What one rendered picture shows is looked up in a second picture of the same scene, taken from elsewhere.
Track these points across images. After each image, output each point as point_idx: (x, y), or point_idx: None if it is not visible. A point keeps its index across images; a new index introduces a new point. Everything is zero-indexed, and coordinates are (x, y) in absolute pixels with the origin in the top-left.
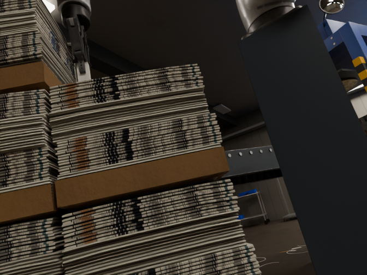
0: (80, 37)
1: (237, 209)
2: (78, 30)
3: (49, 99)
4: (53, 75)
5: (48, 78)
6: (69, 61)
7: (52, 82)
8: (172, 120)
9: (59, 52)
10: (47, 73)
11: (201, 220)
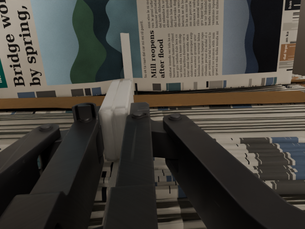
0: (209, 162)
1: None
2: (258, 179)
3: (268, 90)
4: (276, 101)
5: (290, 95)
6: (158, 176)
7: (275, 95)
8: None
9: (258, 154)
10: (297, 97)
11: None
